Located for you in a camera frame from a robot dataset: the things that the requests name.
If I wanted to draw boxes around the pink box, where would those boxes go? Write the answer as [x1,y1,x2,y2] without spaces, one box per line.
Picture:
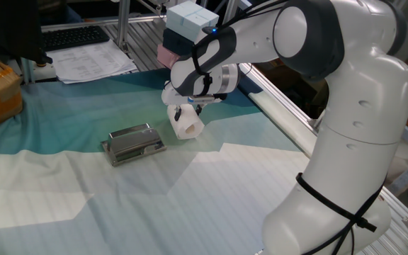
[156,44,181,70]

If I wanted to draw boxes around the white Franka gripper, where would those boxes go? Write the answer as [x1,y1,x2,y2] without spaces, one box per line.
[161,81,227,123]

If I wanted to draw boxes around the aluminium table edge rail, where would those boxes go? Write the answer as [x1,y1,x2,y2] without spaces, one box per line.
[239,63,408,249]

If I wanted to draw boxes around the black strap around arm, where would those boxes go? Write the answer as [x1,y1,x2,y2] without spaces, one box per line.
[295,172,385,255]

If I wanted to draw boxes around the black monitor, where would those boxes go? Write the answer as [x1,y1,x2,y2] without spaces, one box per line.
[0,0,53,67]

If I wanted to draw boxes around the dark blue box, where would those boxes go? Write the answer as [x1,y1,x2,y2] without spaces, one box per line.
[161,28,195,56]

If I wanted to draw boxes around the silver wrist camera blue caps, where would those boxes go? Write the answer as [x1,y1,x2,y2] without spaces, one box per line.
[188,92,228,105]

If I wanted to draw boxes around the chrome toilet paper holder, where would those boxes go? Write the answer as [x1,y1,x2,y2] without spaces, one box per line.
[101,123,167,167]

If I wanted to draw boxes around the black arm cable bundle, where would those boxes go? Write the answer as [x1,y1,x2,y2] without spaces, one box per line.
[191,0,290,97]

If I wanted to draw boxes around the white toilet paper roll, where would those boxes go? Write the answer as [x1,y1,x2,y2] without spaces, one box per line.
[166,103,205,140]

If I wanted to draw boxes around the black keyboard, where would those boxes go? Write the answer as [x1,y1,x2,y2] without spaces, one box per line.
[42,25,111,52]

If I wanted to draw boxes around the green and white tablecloth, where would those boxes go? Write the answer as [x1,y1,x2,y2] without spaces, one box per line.
[0,68,318,255]

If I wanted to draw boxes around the aluminium frame post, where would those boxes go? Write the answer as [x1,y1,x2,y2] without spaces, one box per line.
[116,0,131,54]

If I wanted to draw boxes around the light blue box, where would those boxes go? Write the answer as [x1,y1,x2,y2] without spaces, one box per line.
[166,0,220,43]

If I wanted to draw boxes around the printed paper stack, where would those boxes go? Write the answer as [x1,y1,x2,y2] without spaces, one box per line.
[46,39,138,85]

